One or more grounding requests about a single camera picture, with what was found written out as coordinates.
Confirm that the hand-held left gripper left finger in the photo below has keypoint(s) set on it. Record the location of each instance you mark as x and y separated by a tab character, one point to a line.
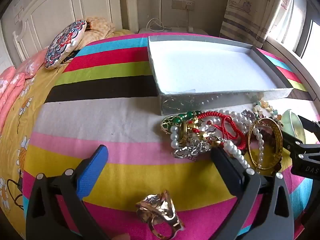
95	170

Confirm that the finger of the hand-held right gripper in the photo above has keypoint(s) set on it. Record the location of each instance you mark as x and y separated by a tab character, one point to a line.
310	127
292	143

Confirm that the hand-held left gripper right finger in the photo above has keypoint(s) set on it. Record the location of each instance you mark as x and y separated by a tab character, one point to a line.
225	166

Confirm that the gold bangle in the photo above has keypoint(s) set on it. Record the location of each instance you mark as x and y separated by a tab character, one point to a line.
279	140

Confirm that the green jade bangle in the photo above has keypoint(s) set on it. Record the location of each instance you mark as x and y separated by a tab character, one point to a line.
291	120

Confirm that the silver brooch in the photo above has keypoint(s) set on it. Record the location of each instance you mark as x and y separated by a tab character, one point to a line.
185	151

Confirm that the gold bow brooch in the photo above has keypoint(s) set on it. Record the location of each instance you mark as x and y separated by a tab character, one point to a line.
160	205

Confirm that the silver jewelry box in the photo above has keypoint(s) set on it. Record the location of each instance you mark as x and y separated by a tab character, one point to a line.
205	65

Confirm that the striped colourful blanket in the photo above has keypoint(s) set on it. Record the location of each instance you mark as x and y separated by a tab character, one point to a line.
100	120

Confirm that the yellow floral bedsheet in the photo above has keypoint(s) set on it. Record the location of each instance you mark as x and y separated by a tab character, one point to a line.
30	120

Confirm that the window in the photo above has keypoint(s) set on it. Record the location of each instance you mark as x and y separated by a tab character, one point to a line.
300	17

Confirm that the pink pillow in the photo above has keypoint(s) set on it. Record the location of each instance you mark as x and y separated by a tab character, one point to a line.
10	90

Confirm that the round patterned cushion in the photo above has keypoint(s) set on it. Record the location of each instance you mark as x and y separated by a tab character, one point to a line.
62	45

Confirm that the printed beige curtain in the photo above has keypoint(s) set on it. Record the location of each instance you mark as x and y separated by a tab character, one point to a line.
245	10

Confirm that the beige plush blanket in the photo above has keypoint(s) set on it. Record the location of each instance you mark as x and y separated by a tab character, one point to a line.
100	30

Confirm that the white charger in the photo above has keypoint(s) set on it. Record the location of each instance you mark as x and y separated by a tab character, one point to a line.
191	28

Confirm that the white nightstand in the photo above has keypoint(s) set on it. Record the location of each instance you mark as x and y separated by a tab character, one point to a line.
175	30

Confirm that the white wooden headboard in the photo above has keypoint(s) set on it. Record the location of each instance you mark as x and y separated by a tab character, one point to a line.
50	10

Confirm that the wall socket panel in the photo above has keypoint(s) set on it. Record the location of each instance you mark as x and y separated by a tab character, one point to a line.
182	4

